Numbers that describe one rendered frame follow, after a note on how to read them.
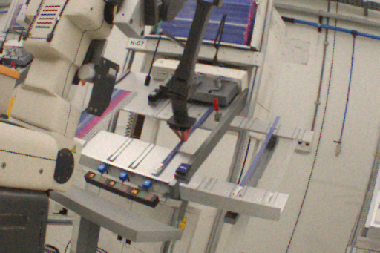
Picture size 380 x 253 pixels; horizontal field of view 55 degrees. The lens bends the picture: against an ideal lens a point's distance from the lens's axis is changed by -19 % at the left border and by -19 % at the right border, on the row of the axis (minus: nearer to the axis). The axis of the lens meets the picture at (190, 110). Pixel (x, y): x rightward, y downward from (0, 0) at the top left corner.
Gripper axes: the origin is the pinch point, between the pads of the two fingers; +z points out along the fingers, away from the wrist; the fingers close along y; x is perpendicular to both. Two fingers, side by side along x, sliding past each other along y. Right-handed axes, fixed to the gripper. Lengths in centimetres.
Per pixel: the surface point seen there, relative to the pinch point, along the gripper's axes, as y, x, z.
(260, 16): -11, -64, -31
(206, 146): -10.1, 0.4, 0.7
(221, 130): -10.1, -13.0, 2.0
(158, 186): -3.5, 26.5, 2.6
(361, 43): -55, -209, 35
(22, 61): 141, -26, -8
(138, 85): 45, -32, 1
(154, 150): 8.5, 9.7, 1.0
